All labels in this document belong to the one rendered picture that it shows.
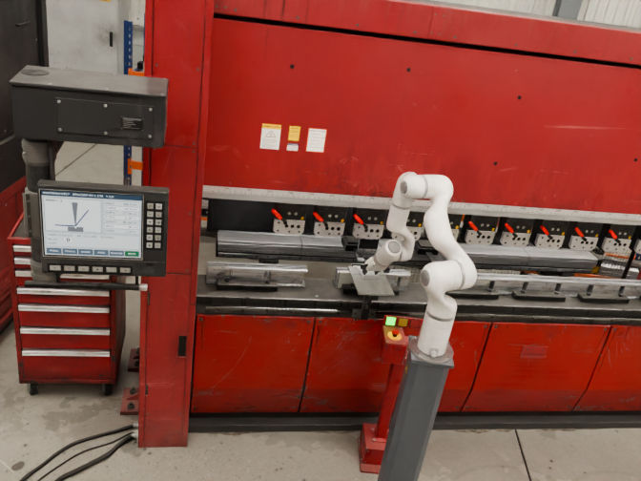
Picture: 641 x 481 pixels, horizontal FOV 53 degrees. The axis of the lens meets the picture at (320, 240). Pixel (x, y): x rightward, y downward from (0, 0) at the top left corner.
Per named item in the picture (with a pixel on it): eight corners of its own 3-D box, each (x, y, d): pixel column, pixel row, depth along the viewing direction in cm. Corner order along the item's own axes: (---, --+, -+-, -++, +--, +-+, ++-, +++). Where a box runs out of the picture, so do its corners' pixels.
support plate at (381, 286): (358, 295, 306) (359, 293, 305) (347, 267, 329) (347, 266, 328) (394, 296, 309) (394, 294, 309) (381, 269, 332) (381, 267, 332)
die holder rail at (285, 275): (206, 283, 318) (207, 266, 314) (206, 277, 323) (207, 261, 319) (304, 286, 328) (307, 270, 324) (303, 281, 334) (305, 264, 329)
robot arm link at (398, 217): (421, 198, 293) (405, 255, 308) (388, 198, 289) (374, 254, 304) (428, 208, 286) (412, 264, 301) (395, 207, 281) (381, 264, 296)
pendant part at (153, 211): (41, 274, 238) (35, 184, 222) (48, 259, 248) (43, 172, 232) (165, 278, 247) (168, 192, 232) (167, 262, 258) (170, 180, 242)
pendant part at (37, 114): (22, 302, 244) (5, 80, 207) (36, 270, 266) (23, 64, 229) (159, 305, 255) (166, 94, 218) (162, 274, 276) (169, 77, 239)
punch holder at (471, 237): (465, 243, 330) (472, 215, 323) (459, 237, 338) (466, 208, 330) (491, 245, 333) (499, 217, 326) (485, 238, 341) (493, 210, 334)
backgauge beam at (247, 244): (216, 258, 342) (217, 240, 337) (215, 245, 354) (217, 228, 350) (597, 275, 389) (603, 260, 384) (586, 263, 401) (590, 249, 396)
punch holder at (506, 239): (500, 245, 334) (508, 218, 327) (493, 239, 342) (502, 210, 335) (527, 247, 337) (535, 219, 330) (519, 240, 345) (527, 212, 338)
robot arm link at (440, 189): (435, 295, 256) (468, 291, 263) (451, 286, 246) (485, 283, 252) (406, 181, 271) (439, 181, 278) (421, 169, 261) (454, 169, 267)
